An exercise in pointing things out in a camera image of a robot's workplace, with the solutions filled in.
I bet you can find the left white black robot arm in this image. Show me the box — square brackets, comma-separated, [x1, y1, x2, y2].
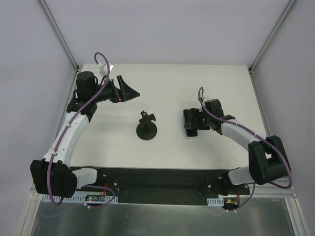
[30, 71, 140, 198]

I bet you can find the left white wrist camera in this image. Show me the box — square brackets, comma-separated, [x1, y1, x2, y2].
[97, 62, 114, 77]

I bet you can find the left white cable duct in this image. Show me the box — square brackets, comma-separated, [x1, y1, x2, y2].
[43, 193, 119, 204]

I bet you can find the black phone teal case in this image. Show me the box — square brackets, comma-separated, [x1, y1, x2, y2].
[183, 108, 198, 137]

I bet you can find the right aluminium corner post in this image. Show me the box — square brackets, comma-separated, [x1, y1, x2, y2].
[248, 0, 300, 73]

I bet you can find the aluminium corner post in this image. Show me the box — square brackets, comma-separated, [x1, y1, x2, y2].
[36, 0, 80, 72]
[248, 0, 300, 73]

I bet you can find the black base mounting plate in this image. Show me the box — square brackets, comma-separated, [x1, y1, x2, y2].
[68, 166, 251, 205]

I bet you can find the left aluminium corner post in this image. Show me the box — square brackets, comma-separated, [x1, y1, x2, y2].
[36, 0, 80, 72]

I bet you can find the white cable duct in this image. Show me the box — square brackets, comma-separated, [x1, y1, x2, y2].
[207, 197, 224, 207]
[43, 193, 119, 204]

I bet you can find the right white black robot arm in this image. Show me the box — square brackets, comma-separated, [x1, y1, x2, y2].
[183, 99, 291, 196]

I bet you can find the right white cable duct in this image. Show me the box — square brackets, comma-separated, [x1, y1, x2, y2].
[207, 197, 224, 207]

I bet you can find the black round-base phone stand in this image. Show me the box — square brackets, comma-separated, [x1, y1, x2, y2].
[136, 111, 158, 141]

